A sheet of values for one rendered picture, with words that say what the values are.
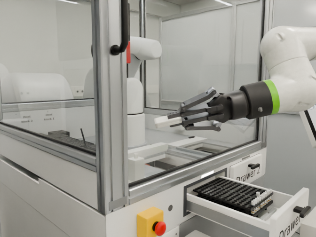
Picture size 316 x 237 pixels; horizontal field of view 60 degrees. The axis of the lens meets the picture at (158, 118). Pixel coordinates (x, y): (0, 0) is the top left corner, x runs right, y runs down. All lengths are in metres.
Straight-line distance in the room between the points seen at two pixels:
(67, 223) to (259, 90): 0.70
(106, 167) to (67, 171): 0.21
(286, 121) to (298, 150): 0.27
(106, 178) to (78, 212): 0.20
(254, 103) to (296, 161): 2.04
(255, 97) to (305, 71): 0.14
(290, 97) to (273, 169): 2.10
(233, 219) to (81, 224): 0.46
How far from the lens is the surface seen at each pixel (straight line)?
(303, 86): 0.75
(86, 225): 0.87
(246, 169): 1.33
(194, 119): 0.72
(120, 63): 0.73
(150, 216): 0.83
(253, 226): 0.90
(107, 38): 0.71
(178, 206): 0.99
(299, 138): 2.68
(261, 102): 0.72
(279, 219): 0.86
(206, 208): 0.97
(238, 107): 0.71
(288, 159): 2.74
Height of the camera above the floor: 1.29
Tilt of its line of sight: 8 degrees down
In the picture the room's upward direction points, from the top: straight up
